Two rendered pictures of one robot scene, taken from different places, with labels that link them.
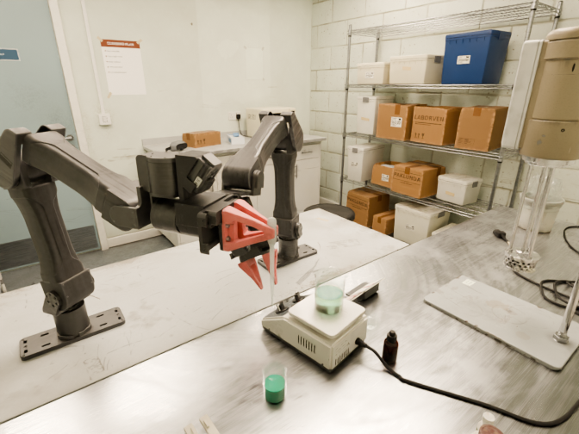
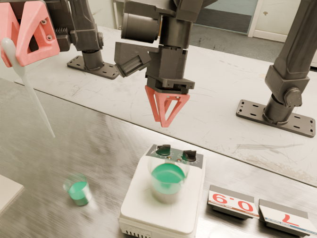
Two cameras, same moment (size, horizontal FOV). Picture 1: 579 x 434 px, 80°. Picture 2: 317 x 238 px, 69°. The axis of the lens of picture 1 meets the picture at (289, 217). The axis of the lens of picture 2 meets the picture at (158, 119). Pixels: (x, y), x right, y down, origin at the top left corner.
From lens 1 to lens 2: 0.56 m
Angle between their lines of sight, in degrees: 56
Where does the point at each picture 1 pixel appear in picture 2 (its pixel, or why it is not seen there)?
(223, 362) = (102, 147)
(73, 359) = (75, 80)
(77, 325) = (89, 63)
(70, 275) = (80, 29)
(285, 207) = (287, 60)
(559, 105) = not seen: outside the picture
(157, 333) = (112, 97)
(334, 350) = (121, 224)
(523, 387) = not seen: outside the picture
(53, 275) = not seen: hidden behind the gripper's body
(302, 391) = (93, 216)
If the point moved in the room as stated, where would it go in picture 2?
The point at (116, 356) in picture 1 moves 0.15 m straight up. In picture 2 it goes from (84, 94) to (70, 49)
